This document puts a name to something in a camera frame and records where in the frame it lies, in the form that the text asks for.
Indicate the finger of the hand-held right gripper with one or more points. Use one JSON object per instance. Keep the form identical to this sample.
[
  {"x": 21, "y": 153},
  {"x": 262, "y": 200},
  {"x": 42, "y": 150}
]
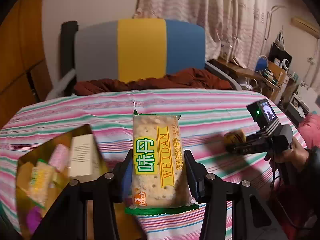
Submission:
[{"x": 247, "y": 147}]

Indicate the pink snack packet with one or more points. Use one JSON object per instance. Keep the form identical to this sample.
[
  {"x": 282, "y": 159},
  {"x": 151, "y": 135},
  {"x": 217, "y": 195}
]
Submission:
[{"x": 58, "y": 156}]

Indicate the wooden side table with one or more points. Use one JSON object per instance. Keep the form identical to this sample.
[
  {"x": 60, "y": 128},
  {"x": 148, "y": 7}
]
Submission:
[{"x": 250, "y": 75}]

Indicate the purple snack packet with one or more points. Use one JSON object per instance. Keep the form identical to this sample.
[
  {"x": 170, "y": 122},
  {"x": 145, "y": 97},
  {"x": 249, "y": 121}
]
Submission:
[{"x": 33, "y": 217}]

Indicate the green edged cracker packet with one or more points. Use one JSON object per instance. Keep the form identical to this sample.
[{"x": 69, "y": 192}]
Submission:
[
  {"x": 41, "y": 180},
  {"x": 157, "y": 155}
]

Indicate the wall air conditioner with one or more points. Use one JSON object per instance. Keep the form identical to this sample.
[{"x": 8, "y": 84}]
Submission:
[{"x": 306, "y": 25}]

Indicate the striped table cloth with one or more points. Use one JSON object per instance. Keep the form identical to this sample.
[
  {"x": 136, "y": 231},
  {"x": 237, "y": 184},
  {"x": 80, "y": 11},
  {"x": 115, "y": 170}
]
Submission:
[{"x": 212, "y": 110}]

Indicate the person's right hand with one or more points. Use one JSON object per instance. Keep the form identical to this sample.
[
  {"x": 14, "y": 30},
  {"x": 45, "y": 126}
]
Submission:
[{"x": 295, "y": 155}]

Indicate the white rectangular box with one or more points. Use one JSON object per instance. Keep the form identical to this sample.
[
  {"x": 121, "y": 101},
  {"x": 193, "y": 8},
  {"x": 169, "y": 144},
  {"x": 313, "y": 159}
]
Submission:
[{"x": 82, "y": 155}]

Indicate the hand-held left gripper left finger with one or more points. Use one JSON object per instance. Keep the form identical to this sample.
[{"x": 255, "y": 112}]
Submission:
[{"x": 127, "y": 175}]

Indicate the grey yellow blue chair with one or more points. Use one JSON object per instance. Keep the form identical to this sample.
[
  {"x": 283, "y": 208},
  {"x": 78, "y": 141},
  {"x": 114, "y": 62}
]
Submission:
[{"x": 140, "y": 50}]

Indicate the black paper bag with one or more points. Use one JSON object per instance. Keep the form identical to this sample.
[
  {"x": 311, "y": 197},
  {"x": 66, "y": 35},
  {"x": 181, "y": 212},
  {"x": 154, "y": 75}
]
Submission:
[{"x": 278, "y": 50}]

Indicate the patterned beige curtain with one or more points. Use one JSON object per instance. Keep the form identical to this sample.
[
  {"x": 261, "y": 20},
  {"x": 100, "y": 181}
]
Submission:
[{"x": 200, "y": 10}]

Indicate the brown red cloth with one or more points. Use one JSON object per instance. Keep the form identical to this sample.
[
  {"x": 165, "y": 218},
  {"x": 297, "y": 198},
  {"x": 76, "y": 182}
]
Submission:
[{"x": 175, "y": 80}]

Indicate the yellow snack packet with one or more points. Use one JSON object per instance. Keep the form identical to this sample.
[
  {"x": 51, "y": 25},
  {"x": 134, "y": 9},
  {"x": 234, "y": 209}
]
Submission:
[{"x": 235, "y": 136}]

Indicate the white chair armrest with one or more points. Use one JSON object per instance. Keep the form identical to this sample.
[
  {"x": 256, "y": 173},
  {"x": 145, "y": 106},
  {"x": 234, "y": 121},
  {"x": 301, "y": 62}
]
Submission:
[{"x": 61, "y": 85}]

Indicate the wooden wardrobe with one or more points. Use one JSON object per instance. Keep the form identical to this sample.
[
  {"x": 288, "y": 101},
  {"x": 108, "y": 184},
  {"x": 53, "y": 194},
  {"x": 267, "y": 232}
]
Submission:
[{"x": 17, "y": 67}]

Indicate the person's right forearm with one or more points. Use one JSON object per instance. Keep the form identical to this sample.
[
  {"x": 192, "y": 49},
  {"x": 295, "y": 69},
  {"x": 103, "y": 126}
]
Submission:
[{"x": 312, "y": 160}]

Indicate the gold metal tin box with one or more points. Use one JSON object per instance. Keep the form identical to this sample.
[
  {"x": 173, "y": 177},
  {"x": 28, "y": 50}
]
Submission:
[{"x": 80, "y": 131}]

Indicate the red garment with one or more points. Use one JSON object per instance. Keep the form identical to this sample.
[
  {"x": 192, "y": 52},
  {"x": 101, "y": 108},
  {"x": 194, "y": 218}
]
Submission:
[{"x": 300, "y": 205}]

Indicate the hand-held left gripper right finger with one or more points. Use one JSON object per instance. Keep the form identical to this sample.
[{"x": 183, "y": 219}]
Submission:
[{"x": 193, "y": 177}]

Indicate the black rolled mat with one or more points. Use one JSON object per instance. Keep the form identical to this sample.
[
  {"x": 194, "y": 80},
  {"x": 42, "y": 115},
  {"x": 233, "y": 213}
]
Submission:
[{"x": 68, "y": 45}]

